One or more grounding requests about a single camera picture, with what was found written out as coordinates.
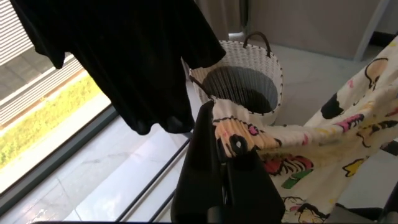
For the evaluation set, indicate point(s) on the grey curtain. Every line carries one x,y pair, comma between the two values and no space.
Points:
217,15

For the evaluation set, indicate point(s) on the black clothes rack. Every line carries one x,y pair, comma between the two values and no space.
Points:
149,185

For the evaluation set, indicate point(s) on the cream printed garment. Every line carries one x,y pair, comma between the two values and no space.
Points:
342,140

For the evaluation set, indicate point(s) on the black t-shirt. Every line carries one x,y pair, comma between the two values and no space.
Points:
124,62

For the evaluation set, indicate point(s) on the window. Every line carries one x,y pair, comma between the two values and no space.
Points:
62,155

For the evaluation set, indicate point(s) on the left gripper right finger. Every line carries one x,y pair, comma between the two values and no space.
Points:
255,193

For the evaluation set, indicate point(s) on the white laundry basket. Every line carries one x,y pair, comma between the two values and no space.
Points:
248,53

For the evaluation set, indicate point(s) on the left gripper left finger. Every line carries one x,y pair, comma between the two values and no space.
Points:
199,174

